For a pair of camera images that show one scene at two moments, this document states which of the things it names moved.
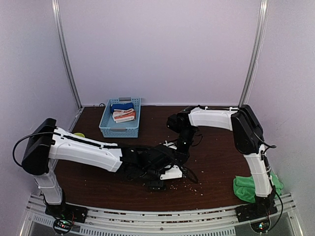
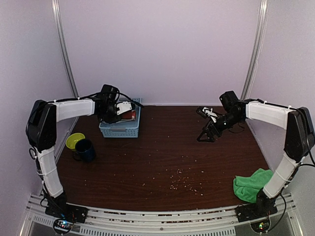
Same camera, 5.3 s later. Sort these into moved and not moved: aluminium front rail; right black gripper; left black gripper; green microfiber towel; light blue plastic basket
Moved: left black gripper; right black gripper
Not moved: light blue plastic basket; green microfiber towel; aluminium front rail
